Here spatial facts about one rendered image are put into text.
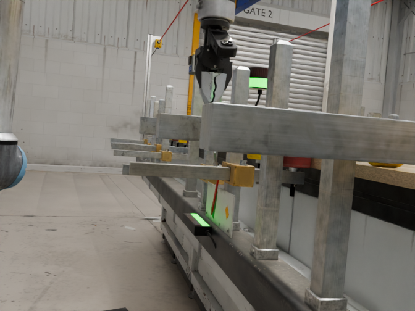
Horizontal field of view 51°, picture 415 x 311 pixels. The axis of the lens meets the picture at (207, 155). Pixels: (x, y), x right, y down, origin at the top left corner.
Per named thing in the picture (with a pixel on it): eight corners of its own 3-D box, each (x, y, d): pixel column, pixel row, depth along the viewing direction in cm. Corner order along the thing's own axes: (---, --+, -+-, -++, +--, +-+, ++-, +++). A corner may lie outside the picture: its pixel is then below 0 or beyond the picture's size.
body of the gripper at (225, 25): (221, 76, 114) (224, 29, 113) (230, 72, 106) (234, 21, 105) (192, 73, 112) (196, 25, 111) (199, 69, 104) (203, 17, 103)
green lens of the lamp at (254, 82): (251, 86, 108) (251, 76, 108) (243, 87, 114) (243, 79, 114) (273, 88, 109) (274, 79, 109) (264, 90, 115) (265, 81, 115)
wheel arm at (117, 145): (112, 149, 245) (113, 142, 245) (112, 149, 249) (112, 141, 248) (188, 154, 256) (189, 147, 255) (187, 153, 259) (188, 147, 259)
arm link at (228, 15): (239, 1, 104) (200, -5, 101) (238, 22, 104) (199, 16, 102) (229, 10, 112) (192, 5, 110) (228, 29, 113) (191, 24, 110)
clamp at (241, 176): (233, 186, 102) (234, 165, 102) (218, 179, 115) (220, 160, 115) (255, 187, 104) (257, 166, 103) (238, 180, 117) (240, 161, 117)
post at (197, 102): (184, 197, 159) (194, 73, 157) (183, 195, 164) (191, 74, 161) (197, 197, 160) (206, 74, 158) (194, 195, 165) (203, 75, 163)
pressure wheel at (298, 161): (283, 198, 107) (287, 151, 106) (271, 193, 114) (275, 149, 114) (313, 199, 108) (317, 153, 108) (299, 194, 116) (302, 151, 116)
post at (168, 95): (160, 176, 231) (167, 84, 229) (159, 174, 235) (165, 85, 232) (167, 176, 232) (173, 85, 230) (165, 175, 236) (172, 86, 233)
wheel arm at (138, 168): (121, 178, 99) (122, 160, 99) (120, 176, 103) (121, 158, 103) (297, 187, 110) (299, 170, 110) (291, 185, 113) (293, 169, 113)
